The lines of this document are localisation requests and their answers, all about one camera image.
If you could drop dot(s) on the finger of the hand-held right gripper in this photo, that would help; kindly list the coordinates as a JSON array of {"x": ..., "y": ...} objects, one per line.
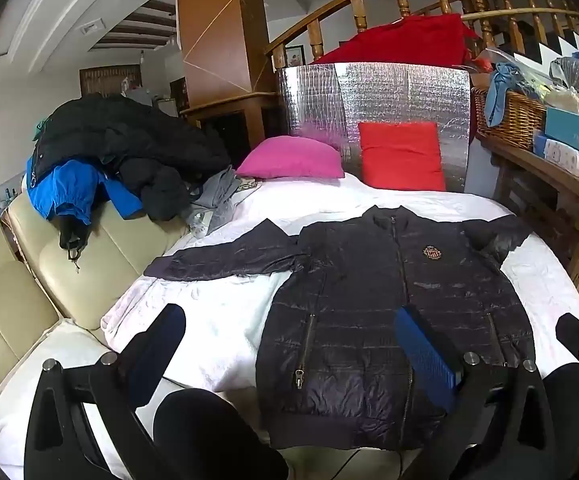
[{"x": 577, "y": 337}]

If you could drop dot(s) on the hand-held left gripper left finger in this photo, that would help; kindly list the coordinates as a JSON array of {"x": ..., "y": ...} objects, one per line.
[{"x": 159, "y": 342}]

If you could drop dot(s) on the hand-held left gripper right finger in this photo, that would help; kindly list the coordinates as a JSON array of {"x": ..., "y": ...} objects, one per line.
[{"x": 427, "y": 355}]

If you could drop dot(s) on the black quilted jacket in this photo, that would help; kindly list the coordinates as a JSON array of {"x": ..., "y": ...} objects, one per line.
[{"x": 359, "y": 310}]

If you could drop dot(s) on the white bed blanket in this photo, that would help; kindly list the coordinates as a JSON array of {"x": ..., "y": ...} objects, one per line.
[{"x": 209, "y": 320}]

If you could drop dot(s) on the cream leather sofa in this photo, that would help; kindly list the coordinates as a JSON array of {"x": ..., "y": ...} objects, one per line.
[{"x": 14, "y": 300}]

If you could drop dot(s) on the grey garment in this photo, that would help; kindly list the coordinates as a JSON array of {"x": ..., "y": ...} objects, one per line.
[{"x": 217, "y": 192}]

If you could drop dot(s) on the wooden table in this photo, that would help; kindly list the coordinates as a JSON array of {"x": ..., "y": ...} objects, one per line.
[{"x": 544, "y": 165}]

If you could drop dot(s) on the blue jacket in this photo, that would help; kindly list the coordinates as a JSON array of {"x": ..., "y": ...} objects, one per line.
[{"x": 69, "y": 190}]

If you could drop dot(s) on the white patterned box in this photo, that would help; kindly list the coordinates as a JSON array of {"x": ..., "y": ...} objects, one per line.
[{"x": 564, "y": 155}]

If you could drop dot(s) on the red pillow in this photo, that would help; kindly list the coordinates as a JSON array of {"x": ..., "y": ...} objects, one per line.
[{"x": 399, "y": 157}]

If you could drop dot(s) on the blue cardboard box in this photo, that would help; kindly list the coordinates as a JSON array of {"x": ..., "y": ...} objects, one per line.
[{"x": 574, "y": 132}]

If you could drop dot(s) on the pile of black coats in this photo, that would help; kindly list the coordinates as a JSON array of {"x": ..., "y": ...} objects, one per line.
[{"x": 119, "y": 135}]

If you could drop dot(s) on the pink pillow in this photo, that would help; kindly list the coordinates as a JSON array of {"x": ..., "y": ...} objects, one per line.
[{"x": 289, "y": 160}]

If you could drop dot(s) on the wicker basket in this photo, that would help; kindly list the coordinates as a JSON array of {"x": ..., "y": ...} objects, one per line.
[{"x": 519, "y": 120}]

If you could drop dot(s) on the beige fabric bundle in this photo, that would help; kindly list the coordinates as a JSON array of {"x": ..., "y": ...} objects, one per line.
[{"x": 574, "y": 102}]

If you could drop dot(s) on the blue cloth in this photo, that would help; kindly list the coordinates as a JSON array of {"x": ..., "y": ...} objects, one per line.
[{"x": 499, "y": 90}]

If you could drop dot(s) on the silver foil insulation panel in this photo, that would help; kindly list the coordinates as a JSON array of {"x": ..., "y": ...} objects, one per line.
[{"x": 394, "y": 95}]

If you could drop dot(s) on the clear plastic bag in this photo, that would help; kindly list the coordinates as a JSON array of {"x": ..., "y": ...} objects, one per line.
[{"x": 572, "y": 72}]

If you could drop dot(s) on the dark wooden cabinet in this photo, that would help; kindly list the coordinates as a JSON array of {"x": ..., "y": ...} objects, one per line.
[{"x": 111, "y": 80}]

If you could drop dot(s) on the wooden chair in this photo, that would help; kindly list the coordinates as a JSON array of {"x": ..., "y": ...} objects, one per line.
[{"x": 214, "y": 35}]

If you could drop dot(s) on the red cloth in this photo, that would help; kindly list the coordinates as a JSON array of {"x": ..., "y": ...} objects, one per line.
[{"x": 409, "y": 40}]

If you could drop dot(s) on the small framed picture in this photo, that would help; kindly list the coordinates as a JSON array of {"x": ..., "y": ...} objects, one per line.
[{"x": 294, "y": 56}]

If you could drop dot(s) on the recessed ceiling light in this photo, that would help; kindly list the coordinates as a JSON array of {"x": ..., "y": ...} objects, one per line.
[{"x": 91, "y": 26}]

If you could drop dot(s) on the wooden stair railing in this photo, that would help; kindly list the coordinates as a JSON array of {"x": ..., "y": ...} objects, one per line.
[{"x": 359, "y": 15}]

